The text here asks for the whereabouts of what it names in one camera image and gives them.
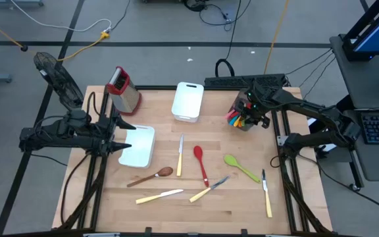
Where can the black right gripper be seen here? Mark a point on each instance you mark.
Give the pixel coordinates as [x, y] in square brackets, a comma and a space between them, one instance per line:
[257, 100]

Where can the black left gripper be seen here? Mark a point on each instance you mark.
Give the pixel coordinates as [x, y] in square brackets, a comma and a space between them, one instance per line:
[108, 135]

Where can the green silicone spatula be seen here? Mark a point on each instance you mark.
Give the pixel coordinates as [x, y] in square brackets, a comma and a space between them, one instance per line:
[243, 122]

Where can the red silicone spatula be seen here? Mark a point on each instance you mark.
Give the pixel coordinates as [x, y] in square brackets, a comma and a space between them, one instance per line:
[237, 114]

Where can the yellow silicone spatula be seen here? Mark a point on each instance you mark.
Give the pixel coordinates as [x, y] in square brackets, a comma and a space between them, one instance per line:
[236, 123]

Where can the blue silicone spatula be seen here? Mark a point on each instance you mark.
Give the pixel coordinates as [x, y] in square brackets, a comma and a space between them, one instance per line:
[233, 121]

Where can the pink silicone spatula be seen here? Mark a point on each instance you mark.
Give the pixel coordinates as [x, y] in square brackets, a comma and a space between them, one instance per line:
[230, 115]

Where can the light green silicone spoon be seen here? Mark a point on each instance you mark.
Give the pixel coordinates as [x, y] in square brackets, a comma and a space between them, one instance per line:
[230, 160]

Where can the brown wooden spoon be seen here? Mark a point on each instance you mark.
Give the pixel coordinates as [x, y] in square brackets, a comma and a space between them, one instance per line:
[166, 171]

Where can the red silicone spoon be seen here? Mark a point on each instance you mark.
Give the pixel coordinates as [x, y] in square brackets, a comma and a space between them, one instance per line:
[198, 153]

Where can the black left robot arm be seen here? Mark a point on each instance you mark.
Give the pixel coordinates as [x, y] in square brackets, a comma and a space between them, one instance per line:
[61, 138]

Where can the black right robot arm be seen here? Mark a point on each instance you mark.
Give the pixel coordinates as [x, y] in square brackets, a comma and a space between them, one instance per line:
[308, 107]

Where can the white plastic bin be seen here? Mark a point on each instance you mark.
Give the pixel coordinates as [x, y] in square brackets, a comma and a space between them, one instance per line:
[140, 148]
[187, 102]

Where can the black floor fan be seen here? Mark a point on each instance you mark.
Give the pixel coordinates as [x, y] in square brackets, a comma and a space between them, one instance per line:
[61, 85]

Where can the white flat box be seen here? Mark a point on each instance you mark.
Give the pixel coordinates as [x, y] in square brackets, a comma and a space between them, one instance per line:
[332, 148]

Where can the grey desk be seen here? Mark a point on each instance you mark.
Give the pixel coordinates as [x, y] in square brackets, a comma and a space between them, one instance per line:
[360, 82]

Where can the black monitor stand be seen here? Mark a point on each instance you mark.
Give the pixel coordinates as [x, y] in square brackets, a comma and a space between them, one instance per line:
[350, 52]

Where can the black aluminium table frame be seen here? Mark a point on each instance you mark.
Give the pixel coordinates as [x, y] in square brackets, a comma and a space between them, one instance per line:
[156, 87]

